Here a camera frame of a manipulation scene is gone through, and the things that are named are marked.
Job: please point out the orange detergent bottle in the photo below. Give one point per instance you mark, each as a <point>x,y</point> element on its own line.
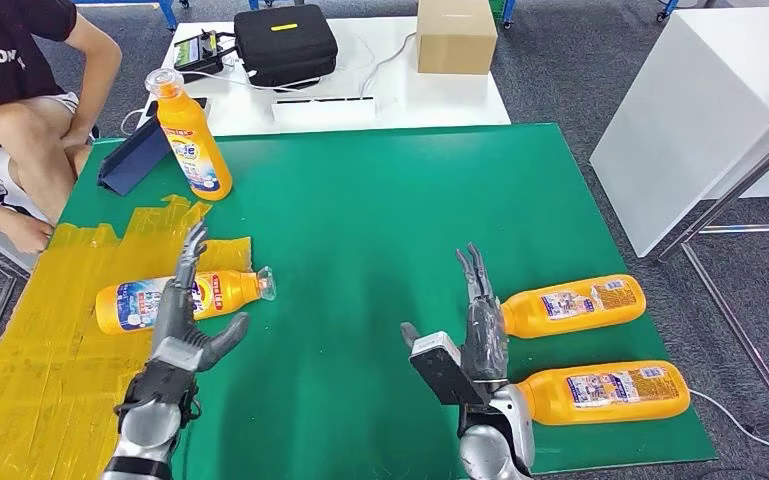
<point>238,291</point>
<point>530,318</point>
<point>550,401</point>
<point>192,146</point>

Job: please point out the cardboard box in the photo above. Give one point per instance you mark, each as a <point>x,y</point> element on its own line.
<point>455,36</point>

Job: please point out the green plastic crate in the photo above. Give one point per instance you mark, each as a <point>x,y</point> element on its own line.
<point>495,5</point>

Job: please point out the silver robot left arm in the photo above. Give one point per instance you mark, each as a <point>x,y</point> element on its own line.
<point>145,430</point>

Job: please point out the green table mat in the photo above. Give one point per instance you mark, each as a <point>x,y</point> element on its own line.
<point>357,199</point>

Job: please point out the person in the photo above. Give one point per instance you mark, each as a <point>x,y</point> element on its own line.
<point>0,60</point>

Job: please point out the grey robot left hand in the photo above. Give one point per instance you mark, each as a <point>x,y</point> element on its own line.
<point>178,318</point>

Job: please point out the white table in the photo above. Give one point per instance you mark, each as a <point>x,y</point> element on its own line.
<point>675,126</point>

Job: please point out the black remote controller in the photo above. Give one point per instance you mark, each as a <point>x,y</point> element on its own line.
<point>195,52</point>

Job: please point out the black carrying case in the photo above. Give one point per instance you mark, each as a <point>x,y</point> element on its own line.
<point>284,46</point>

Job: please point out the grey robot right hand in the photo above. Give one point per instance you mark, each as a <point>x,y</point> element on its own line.
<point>486,344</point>

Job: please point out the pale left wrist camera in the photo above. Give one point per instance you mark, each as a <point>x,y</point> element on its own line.
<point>178,354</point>

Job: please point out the white power strip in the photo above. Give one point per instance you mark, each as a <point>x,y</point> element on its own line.
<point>323,114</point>

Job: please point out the yellow tape patch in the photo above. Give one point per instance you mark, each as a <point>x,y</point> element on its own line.
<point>39,371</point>

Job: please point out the blue tablet case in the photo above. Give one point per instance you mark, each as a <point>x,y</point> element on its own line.
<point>129,159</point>

